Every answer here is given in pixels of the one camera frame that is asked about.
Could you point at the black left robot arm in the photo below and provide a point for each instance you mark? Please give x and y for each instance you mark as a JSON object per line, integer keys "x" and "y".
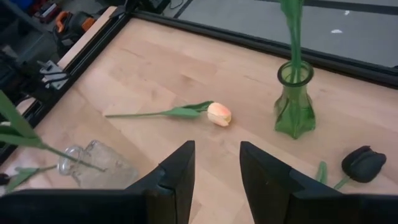
{"x": 15, "y": 77}

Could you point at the orange shop vacuum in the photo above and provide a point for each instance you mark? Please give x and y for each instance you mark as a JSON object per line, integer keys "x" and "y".
{"x": 88, "y": 23}

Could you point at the peach artificial tulip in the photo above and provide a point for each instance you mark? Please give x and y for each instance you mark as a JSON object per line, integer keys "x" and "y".
{"x": 219, "y": 114}

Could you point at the green glass vase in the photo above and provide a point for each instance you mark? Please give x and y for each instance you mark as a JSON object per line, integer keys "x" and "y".
{"x": 293, "y": 118}

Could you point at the black aluminium rig frame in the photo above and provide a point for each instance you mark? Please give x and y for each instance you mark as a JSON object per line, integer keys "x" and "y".
{"x": 248, "y": 42}

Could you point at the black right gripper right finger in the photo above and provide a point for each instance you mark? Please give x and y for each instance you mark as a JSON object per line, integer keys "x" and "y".
{"x": 273, "y": 196}

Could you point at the clear cut-glass vase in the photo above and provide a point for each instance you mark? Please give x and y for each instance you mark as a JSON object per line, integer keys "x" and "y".
{"x": 102, "y": 168}

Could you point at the white paper scrap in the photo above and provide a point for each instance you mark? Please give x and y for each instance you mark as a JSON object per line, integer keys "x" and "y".
{"x": 346, "y": 12}

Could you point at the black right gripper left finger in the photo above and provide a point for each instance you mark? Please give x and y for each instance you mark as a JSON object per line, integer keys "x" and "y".
{"x": 168, "y": 193}

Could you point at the black artificial tulip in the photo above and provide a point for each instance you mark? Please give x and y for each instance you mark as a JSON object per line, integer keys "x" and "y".
{"x": 15, "y": 124}
{"x": 362, "y": 163}

